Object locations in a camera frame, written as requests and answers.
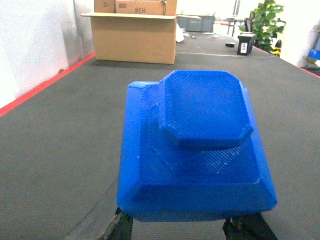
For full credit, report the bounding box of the green potted plant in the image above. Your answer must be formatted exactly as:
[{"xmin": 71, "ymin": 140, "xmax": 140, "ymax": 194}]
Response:
[{"xmin": 250, "ymin": 0, "xmax": 286, "ymax": 53}]

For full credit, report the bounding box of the small cardboard box on top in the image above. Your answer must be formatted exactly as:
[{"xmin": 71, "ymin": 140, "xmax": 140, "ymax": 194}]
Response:
[{"xmin": 115, "ymin": 0, "xmax": 177, "ymax": 16}]

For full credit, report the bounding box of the large cardboard box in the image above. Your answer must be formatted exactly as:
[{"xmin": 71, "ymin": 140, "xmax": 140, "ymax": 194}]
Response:
[{"xmin": 81, "ymin": 12, "xmax": 185, "ymax": 65}]

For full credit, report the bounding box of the black box with label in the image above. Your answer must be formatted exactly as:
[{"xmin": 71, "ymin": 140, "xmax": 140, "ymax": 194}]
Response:
[{"xmin": 237, "ymin": 32, "xmax": 257, "ymax": 56}]

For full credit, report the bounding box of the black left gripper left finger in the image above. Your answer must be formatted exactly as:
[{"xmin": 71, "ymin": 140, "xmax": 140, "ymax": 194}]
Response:
[{"xmin": 99, "ymin": 207, "xmax": 133, "ymax": 240}]

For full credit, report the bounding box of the blue block part with knob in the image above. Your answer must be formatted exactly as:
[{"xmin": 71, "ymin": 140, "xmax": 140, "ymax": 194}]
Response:
[{"xmin": 116, "ymin": 70, "xmax": 277, "ymax": 222}]

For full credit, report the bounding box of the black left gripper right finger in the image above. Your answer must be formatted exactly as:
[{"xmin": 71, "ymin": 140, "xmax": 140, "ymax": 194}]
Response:
[{"xmin": 222, "ymin": 215, "xmax": 278, "ymax": 240}]

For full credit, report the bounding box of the yellow black striped bollard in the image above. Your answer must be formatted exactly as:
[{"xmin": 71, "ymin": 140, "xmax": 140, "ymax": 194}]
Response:
[{"xmin": 272, "ymin": 40, "xmax": 282, "ymax": 57}]

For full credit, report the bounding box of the dark grey table mat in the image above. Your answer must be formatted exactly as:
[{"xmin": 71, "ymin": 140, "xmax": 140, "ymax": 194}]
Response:
[{"xmin": 0, "ymin": 34, "xmax": 320, "ymax": 240}]

